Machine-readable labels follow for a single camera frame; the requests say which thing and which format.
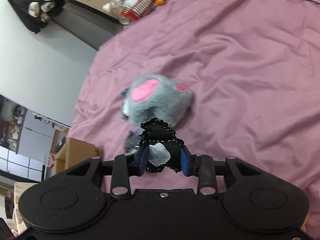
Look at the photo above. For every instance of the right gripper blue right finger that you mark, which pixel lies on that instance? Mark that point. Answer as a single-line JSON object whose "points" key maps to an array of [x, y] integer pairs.
{"points": [[202, 167]]}

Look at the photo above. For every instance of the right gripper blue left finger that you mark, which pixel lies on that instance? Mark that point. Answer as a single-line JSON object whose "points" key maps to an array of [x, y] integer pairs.
{"points": [[124, 167]]}

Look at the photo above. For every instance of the grey pink plush toy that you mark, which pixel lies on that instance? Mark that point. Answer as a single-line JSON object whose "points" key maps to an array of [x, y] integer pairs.
{"points": [[155, 96]]}

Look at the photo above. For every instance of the cardboard box on floor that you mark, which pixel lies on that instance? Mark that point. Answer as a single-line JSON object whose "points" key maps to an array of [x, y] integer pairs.
{"points": [[73, 152]]}

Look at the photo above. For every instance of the purple bed sheet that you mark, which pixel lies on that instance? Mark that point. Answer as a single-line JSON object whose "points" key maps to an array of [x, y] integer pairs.
{"points": [[253, 66]]}

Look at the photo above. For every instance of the red plastic basket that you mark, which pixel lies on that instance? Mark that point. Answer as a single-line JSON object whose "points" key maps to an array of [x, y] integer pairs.
{"points": [[135, 10]]}

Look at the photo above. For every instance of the black white hanging clothes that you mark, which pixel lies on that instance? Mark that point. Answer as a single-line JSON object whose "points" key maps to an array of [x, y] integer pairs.
{"points": [[35, 14]]}

